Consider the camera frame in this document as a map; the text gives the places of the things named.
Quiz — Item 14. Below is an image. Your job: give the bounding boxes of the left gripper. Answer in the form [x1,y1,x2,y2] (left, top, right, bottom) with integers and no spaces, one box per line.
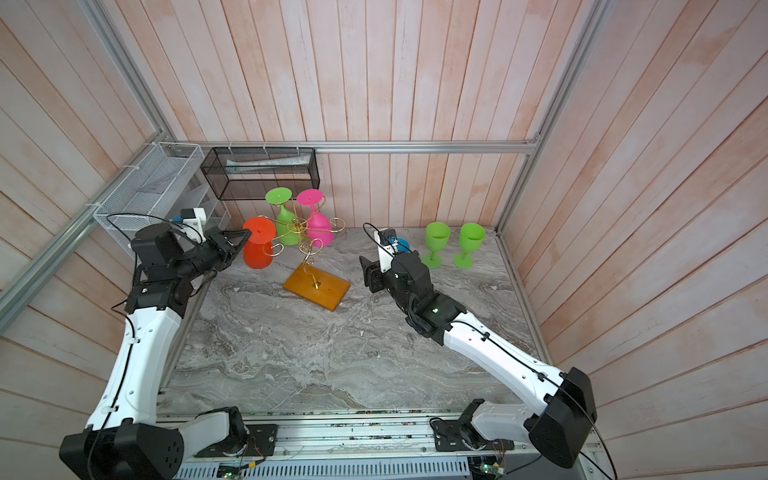
[174,226,253,280]

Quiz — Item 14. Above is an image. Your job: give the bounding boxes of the red wine glass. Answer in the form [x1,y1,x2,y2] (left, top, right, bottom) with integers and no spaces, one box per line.
[244,217,277,270]

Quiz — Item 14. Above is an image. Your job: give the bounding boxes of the blue wine glass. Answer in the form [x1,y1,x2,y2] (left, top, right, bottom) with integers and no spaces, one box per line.
[394,237,411,253]

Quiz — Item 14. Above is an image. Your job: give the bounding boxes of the green wine glass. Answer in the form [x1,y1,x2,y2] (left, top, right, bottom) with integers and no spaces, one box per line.
[422,222,451,269]
[454,223,486,269]
[265,187,300,246]

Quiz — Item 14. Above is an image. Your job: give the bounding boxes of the pink wine glass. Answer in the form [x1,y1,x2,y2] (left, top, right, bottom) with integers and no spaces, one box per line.
[297,189,335,249]

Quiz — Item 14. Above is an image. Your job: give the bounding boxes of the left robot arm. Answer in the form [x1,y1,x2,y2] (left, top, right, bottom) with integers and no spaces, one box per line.
[59,222,251,479]

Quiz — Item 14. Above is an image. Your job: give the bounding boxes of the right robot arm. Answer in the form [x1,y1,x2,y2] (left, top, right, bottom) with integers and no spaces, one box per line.
[359,250,597,468]

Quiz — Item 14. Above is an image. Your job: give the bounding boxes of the black mesh basket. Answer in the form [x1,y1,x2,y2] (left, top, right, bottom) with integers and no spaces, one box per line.
[201,146,320,201]

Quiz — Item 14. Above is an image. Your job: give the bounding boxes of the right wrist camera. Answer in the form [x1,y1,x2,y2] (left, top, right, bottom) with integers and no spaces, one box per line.
[374,229,398,274]

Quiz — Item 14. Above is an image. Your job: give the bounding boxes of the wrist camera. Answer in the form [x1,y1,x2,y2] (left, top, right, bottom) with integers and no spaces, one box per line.
[374,229,398,274]
[172,207,207,243]

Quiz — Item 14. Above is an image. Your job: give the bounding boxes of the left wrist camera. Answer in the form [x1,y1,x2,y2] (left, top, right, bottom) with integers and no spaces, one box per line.
[172,207,207,243]

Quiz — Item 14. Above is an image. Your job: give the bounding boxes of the gold wire wine glass rack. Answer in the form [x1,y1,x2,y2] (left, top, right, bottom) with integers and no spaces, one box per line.
[272,196,350,311]

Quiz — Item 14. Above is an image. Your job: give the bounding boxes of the white wire mesh shelf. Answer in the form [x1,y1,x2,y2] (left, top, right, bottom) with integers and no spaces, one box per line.
[94,142,231,271]

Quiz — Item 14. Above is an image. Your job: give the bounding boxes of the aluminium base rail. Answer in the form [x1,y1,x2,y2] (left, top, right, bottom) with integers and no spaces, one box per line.
[175,410,615,479]

